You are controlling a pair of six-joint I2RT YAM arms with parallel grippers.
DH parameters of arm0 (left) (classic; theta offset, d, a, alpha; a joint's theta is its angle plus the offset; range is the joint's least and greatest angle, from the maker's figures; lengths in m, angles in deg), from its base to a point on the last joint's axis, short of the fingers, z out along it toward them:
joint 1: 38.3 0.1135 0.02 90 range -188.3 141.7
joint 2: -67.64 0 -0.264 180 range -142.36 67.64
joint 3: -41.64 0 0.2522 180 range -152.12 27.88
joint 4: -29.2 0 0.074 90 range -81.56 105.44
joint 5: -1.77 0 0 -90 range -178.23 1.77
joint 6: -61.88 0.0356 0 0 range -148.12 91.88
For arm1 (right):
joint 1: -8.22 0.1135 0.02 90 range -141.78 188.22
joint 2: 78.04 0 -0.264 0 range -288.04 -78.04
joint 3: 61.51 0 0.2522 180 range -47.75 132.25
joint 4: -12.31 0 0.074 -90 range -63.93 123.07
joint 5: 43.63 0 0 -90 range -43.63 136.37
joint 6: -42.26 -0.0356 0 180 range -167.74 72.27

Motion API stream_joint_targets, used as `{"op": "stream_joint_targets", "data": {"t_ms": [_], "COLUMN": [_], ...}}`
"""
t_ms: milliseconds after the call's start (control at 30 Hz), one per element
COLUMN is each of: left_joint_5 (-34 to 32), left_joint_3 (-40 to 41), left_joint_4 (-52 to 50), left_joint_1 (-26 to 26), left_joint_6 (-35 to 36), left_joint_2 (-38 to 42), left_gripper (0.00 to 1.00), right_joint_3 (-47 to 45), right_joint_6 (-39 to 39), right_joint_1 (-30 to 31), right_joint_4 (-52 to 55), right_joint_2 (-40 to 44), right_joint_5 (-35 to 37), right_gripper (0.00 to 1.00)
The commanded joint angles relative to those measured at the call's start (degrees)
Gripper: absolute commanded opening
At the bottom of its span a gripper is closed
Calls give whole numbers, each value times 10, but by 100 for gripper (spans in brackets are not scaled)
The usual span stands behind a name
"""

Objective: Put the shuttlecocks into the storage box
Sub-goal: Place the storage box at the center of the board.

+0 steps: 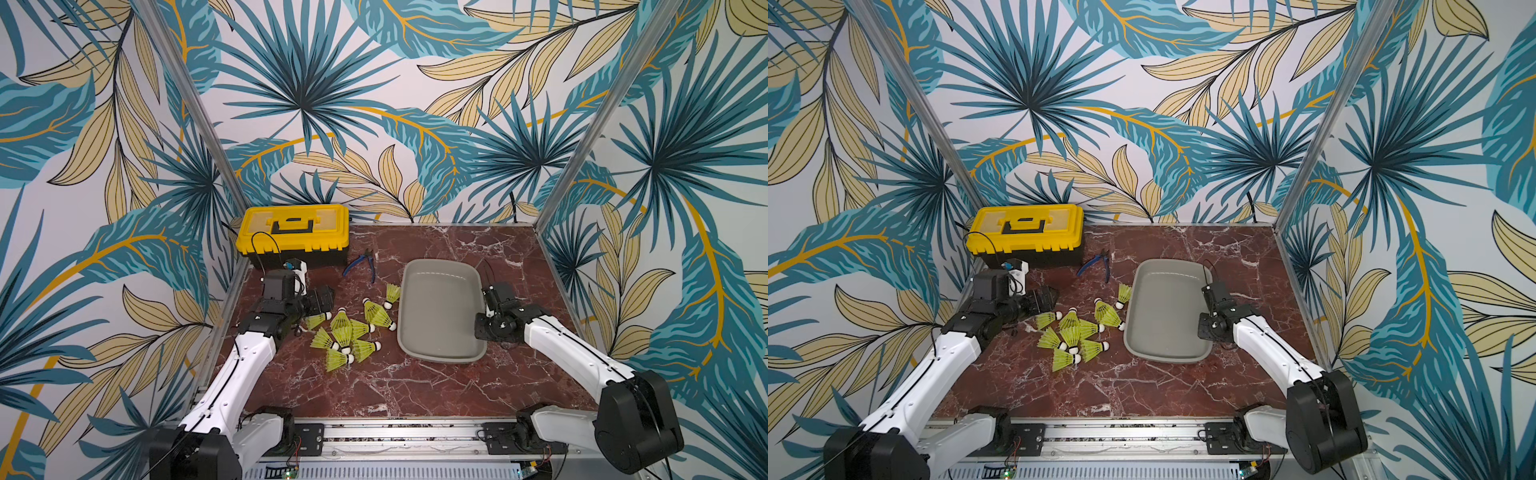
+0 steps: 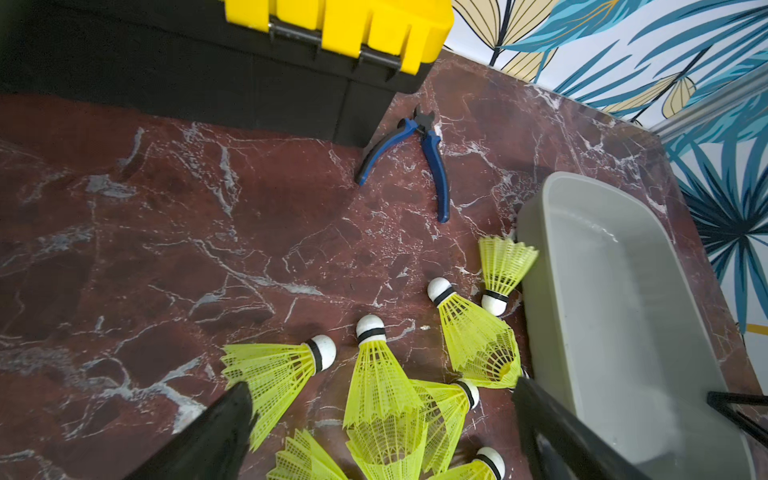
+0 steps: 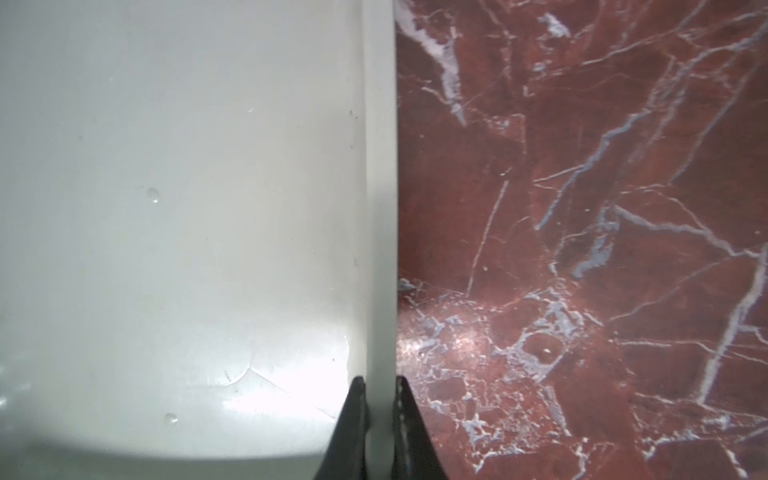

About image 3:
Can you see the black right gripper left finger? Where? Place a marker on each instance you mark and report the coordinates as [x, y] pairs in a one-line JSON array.
[[344, 458]]

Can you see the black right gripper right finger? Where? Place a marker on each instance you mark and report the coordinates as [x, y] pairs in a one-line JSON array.
[[415, 457]]

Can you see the grey-green plastic storage tray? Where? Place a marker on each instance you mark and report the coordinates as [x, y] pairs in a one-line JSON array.
[[198, 236]]

